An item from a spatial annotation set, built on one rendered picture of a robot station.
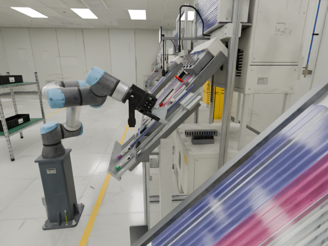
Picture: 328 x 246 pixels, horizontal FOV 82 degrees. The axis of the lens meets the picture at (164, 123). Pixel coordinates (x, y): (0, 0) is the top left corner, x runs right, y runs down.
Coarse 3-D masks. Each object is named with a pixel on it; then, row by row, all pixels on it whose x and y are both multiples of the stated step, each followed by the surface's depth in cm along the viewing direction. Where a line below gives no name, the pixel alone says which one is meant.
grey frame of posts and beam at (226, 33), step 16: (240, 0) 97; (240, 16) 99; (224, 32) 104; (240, 32) 101; (224, 96) 113; (224, 112) 114; (224, 128) 115; (224, 144) 118; (224, 160) 121; (144, 176) 120; (144, 192) 123; (144, 208) 127
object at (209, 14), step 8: (200, 0) 139; (208, 0) 120; (216, 0) 106; (200, 8) 139; (208, 8) 120; (216, 8) 107; (208, 16) 121; (216, 16) 107; (200, 24) 140; (208, 24) 121; (200, 32) 141
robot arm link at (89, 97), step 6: (84, 90) 74; (90, 90) 75; (84, 96) 74; (90, 96) 75; (96, 96) 75; (102, 96) 75; (84, 102) 75; (90, 102) 76; (96, 102) 78; (102, 102) 81
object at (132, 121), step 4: (128, 100) 75; (128, 104) 75; (132, 104) 75; (128, 108) 75; (132, 108) 75; (132, 112) 76; (132, 116) 76; (128, 120) 78; (132, 120) 77; (128, 124) 78; (132, 124) 77
